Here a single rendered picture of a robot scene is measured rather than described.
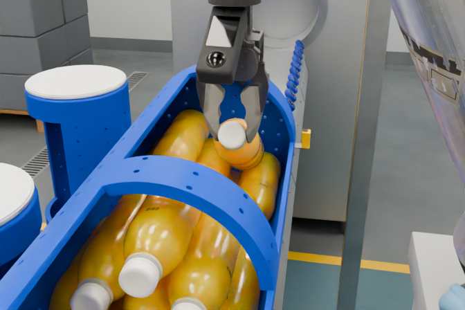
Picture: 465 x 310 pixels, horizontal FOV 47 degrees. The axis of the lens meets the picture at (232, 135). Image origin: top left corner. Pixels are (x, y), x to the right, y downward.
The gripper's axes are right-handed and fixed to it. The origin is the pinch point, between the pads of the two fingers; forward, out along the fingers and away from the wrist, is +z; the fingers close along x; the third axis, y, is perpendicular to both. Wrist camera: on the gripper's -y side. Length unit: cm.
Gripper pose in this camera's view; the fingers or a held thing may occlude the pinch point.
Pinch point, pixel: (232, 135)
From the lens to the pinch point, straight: 77.9
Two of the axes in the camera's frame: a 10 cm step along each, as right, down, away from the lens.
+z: 0.0, 9.1, 4.1
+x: -9.9, -0.6, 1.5
